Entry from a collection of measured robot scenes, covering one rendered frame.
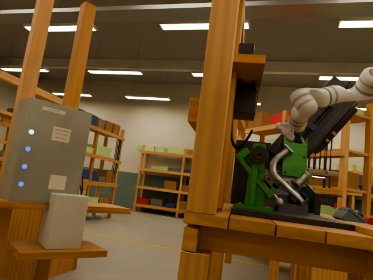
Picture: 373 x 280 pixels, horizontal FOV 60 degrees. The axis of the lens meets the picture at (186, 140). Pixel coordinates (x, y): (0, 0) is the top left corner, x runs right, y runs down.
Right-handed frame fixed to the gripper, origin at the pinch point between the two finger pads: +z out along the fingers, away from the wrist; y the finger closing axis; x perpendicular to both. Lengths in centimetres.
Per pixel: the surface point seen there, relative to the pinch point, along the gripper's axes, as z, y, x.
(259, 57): -23.8, 29.7, -5.4
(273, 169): 14.6, -3.1, 11.0
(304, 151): 18.5, -4.5, -8.1
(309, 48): 514, 274, -410
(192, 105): -36, 22, 33
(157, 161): 897, 438, 31
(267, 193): -5.5, -13.4, 25.6
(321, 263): -25, -43, 32
